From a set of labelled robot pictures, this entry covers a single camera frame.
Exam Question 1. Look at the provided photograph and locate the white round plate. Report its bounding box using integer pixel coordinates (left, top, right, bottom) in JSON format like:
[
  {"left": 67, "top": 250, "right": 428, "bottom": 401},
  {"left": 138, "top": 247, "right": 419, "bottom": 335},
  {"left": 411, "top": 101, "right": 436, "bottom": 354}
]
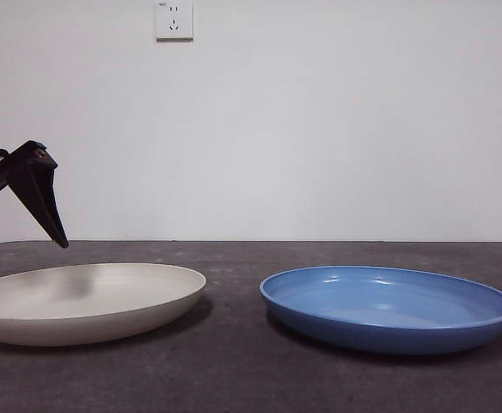
[{"left": 0, "top": 262, "right": 207, "bottom": 347}]

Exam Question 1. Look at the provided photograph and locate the blue round plate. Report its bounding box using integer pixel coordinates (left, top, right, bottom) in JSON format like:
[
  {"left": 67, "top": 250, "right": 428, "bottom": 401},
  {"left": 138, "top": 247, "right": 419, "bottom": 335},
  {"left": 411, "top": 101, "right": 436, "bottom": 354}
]
[{"left": 259, "top": 265, "right": 502, "bottom": 356}]

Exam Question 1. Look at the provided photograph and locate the white wall socket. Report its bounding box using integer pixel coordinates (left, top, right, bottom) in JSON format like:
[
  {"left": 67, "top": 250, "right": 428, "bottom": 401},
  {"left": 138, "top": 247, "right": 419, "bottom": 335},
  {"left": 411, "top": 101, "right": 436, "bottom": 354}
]
[{"left": 155, "top": 0, "right": 194, "bottom": 43}]

